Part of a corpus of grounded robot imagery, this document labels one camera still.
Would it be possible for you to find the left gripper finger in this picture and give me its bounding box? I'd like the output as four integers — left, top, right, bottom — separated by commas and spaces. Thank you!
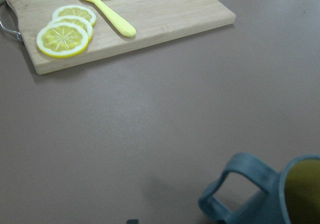
126, 219, 138, 224

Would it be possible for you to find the teal mug yellow inside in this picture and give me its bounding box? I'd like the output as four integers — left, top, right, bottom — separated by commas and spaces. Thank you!
198, 153, 320, 224

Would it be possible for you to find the middle lemon slice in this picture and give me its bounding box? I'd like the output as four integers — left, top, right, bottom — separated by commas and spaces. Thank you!
48, 15, 93, 42

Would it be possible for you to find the wooden cutting board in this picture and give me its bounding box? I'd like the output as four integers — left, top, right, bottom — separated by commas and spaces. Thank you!
6, 0, 236, 75

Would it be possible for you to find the lemon slice near handle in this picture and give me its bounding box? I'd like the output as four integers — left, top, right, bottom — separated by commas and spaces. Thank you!
36, 22, 89, 58

